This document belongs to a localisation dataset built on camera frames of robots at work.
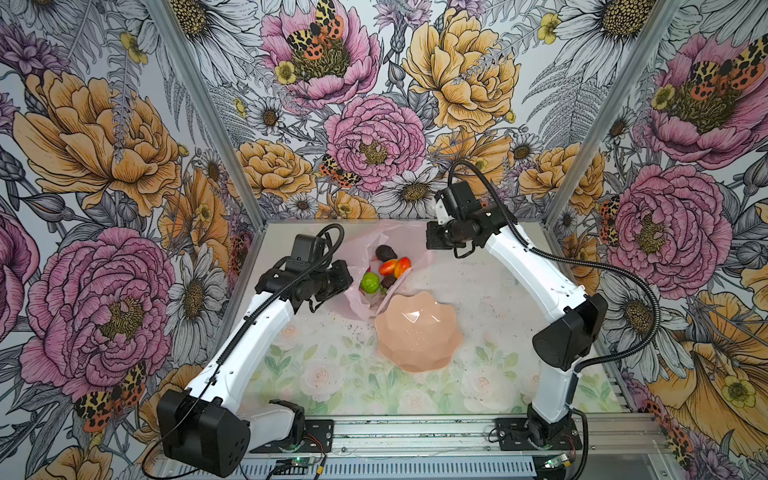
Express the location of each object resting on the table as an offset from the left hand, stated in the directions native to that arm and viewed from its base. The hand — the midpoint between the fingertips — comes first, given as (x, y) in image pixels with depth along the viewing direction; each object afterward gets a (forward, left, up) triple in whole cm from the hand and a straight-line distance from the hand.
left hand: (352, 288), depth 78 cm
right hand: (+10, -21, +4) cm, 23 cm away
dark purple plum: (+12, -9, -14) cm, 21 cm away
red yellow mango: (+20, -9, -17) cm, 28 cm away
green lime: (+11, -3, -15) cm, 19 cm away
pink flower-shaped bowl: (-3, -18, -20) cm, 27 cm away
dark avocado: (+26, -8, -18) cm, 32 cm away
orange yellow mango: (+17, -14, -13) cm, 26 cm away
